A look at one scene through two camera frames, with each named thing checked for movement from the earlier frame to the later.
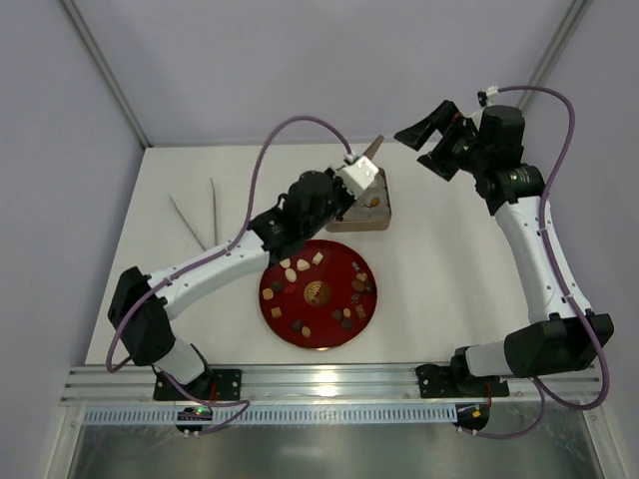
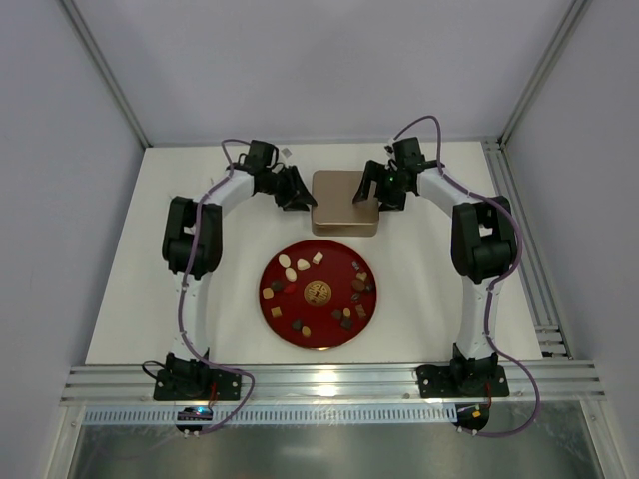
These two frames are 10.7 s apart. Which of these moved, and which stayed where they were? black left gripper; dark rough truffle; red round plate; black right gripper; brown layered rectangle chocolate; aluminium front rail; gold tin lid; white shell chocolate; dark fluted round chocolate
Moved: black right gripper; black left gripper; gold tin lid
Stayed: aluminium front rail; white shell chocolate; dark rough truffle; brown layered rectangle chocolate; red round plate; dark fluted round chocolate
